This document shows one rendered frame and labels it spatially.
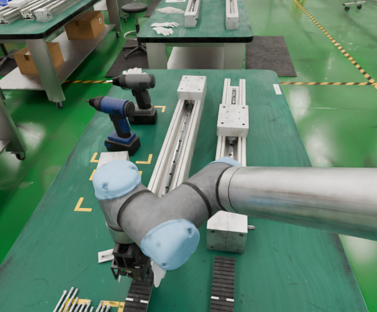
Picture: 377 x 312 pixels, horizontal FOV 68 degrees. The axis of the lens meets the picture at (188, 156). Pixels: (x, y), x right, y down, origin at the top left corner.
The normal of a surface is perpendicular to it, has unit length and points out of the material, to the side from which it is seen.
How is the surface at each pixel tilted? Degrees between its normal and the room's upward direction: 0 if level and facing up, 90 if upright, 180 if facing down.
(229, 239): 90
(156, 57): 90
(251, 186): 52
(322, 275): 0
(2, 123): 90
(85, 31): 90
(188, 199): 22
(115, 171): 0
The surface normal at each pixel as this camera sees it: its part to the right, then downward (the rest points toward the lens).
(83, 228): -0.03, -0.76
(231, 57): -0.08, 0.65
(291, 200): -0.80, 0.03
